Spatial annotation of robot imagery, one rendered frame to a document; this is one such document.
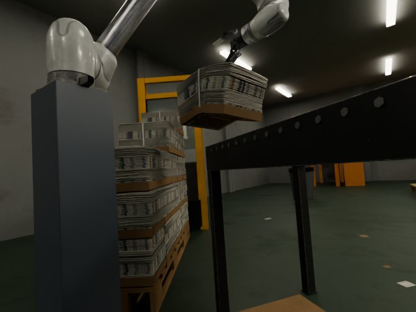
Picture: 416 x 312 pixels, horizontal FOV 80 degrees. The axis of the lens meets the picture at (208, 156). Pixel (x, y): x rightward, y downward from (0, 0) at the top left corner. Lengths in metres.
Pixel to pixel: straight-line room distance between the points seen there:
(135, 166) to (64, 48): 0.58
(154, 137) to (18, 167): 2.45
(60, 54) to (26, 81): 3.20
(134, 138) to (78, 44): 0.99
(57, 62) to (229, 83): 0.66
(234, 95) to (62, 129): 0.71
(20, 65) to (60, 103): 3.36
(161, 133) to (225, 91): 0.84
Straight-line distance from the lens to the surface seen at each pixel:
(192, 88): 1.32
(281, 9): 1.21
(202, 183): 2.91
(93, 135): 0.96
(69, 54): 1.04
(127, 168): 1.29
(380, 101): 0.49
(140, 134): 1.89
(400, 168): 9.46
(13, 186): 3.96
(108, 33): 1.30
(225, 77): 1.15
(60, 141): 0.90
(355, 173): 7.75
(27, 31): 4.51
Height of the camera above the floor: 0.68
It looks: 3 degrees up
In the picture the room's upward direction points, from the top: 4 degrees counter-clockwise
